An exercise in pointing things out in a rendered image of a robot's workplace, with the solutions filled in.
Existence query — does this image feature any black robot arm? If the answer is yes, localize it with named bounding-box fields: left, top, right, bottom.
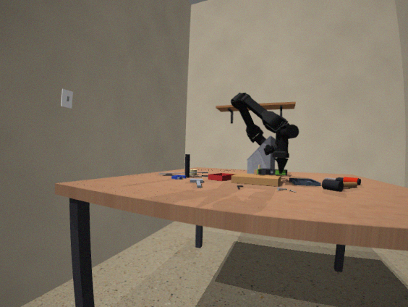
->
left=231, top=93, right=299, bottom=155

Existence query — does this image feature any black cylinder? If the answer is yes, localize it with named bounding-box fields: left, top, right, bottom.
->
left=185, top=154, right=190, bottom=177

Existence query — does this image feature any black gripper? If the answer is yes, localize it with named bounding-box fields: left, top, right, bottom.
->
left=272, top=139, right=289, bottom=174

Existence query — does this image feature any black rubber mallet with wooden handle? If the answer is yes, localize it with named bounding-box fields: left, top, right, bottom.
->
left=322, top=179, right=357, bottom=192

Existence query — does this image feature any red shallow tray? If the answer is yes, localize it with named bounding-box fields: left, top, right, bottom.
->
left=208, top=173, right=234, bottom=181

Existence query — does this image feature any red-handled screwdriver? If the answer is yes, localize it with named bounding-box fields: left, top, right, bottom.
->
left=325, top=177, right=361, bottom=185

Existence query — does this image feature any light brown wooden board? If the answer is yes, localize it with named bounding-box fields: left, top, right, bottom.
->
left=231, top=173, right=281, bottom=187

